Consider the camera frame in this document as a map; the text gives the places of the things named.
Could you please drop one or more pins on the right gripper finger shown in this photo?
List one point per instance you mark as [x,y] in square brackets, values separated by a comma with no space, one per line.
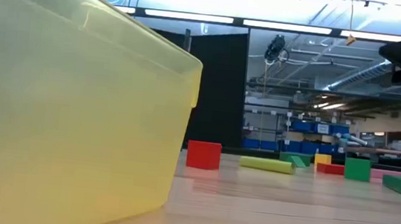
[395,54]

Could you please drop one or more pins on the pink block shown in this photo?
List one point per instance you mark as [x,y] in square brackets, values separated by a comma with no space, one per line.
[388,174]

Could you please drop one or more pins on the green cube block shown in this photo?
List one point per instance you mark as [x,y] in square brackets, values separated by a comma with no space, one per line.
[357,169]

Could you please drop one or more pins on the short green block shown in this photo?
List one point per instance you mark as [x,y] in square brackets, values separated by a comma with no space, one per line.
[285,155]

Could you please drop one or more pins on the yellow-green cylinder block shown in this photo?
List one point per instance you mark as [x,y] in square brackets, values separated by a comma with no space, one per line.
[266,164]

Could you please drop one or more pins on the red cube block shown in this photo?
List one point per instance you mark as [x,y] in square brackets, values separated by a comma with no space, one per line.
[203,155]

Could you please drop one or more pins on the yellow hanging tag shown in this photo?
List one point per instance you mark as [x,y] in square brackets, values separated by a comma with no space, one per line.
[350,40]

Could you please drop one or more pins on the wooden background table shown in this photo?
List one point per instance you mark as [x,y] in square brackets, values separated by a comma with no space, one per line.
[390,151]

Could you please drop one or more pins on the blue storage bin white label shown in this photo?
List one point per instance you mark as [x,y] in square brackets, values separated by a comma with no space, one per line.
[322,128]

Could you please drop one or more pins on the yellow arch block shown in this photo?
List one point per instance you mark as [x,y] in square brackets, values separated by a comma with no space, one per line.
[322,159]

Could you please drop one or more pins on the red flat block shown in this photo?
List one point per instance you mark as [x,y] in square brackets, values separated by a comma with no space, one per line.
[330,169]

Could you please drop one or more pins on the green triangular wedge block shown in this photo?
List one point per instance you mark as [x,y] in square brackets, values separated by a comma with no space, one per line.
[298,162]

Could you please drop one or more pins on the black partition panel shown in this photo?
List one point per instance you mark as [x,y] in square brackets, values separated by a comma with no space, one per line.
[217,91]

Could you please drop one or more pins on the yellow translucent plastic bin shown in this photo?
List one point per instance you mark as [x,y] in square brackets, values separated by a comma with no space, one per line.
[73,113]

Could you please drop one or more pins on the silver ventilation duct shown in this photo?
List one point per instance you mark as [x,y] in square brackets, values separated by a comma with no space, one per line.
[361,74]

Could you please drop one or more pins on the hanging black camera device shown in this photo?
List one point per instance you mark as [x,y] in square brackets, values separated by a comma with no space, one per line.
[276,47]

